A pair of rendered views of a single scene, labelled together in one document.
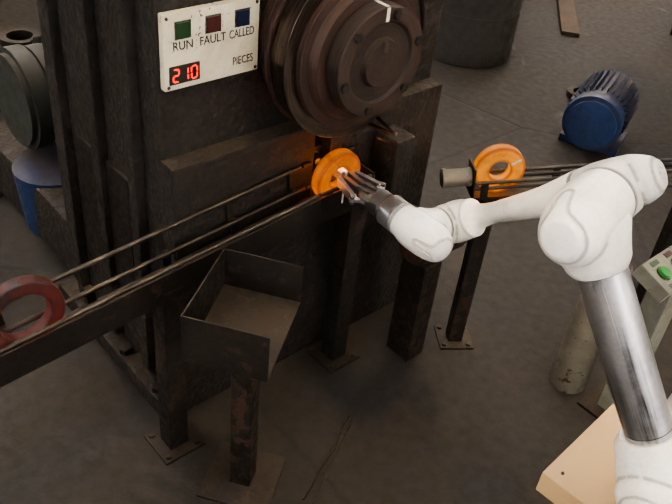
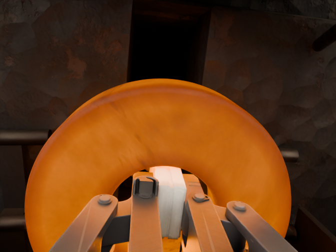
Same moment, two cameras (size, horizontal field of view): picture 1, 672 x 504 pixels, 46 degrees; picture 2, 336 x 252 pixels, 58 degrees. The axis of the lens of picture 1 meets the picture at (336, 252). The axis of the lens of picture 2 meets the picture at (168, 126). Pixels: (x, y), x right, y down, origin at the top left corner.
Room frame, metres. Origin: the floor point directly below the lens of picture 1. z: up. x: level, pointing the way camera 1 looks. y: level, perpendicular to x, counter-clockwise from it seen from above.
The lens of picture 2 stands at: (1.74, -0.08, 0.83)
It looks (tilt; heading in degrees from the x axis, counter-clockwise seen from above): 13 degrees down; 39
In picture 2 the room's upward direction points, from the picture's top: 6 degrees clockwise
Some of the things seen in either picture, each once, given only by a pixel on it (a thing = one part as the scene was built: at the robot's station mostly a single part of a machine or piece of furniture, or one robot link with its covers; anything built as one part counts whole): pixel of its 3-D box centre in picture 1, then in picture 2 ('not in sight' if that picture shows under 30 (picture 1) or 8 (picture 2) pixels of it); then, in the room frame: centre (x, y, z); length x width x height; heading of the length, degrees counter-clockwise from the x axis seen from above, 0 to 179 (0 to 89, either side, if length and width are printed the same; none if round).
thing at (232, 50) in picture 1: (211, 43); not in sight; (1.71, 0.34, 1.15); 0.26 x 0.02 x 0.18; 135
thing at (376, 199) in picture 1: (375, 199); not in sight; (1.76, -0.09, 0.75); 0.09 x 0.08 x 0.07; 45
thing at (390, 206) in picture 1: (393, 213); not in sight; (1.71, -0.14, 0.74); 0.09 x 0.06 x 0.09; 135
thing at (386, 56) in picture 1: (376, 60); not in sight; (1.81, -0.04, 1.11); 0.28 x 0.06 x 0.28; 135
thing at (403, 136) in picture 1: (389, 166); not in sight; (2.05, -0.13, 0.68); 0.11 x 0.08 x 0.24; 45
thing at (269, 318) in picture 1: (241, 397); not in sight; (1.36, 0.20, 0.36); 0.26 x 0.20 x 0.72; 170
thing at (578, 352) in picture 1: (588, 325); not in sight; (1.92, -0.83, 0.26); 0.12 x 0.12 x 0.52
